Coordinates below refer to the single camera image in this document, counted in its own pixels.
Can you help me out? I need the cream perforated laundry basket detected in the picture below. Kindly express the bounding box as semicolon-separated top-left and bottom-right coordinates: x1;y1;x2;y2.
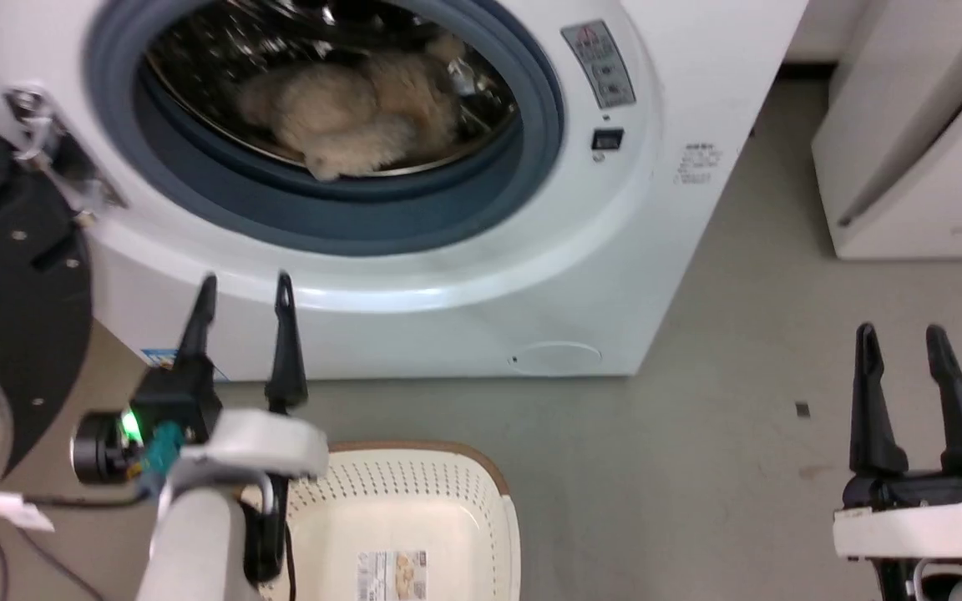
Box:
240;441;522;601

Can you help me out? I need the white cabinet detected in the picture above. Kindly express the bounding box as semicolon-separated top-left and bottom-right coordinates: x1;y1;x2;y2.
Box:
811;0;962;260

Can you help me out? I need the black round washing machine door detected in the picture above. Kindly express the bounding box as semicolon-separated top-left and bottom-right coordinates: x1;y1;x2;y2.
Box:
0;107;95;512

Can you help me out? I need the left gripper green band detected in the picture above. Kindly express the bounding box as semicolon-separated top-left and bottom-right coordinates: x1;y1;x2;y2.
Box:
72;271;330;502

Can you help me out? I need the white front-load washing machine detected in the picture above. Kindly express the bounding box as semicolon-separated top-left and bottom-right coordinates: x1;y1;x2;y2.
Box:
0;0;809;382

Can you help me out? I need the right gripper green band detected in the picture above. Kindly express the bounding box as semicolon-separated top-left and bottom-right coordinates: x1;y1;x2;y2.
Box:
832;323;962;562

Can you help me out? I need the thin black cable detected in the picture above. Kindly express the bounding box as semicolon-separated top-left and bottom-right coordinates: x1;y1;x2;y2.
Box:
0;492;148;601

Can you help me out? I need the beige fluffy towel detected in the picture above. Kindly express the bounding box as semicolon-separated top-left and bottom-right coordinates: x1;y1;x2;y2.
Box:
235;33;467;182

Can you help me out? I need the white paper tag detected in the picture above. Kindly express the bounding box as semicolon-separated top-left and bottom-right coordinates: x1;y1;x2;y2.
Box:
0;491;56;533

